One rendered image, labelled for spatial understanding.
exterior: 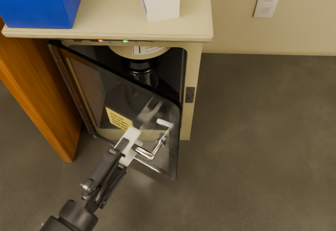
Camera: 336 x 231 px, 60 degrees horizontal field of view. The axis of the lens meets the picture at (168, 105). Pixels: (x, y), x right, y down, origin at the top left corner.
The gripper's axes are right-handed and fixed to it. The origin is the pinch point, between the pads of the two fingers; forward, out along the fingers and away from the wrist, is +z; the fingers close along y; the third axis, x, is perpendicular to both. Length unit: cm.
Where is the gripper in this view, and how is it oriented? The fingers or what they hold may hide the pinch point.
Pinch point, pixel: (129, 145)
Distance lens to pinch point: 68.5
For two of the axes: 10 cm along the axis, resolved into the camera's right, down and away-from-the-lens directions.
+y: 0.0, -5.5, -8.3
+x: -8.7, -4.2, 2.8
